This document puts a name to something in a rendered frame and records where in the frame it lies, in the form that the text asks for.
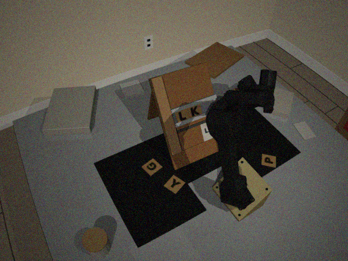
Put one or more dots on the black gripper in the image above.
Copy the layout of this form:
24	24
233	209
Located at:
234	107

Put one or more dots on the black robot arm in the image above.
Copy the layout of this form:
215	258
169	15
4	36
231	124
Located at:
223	126

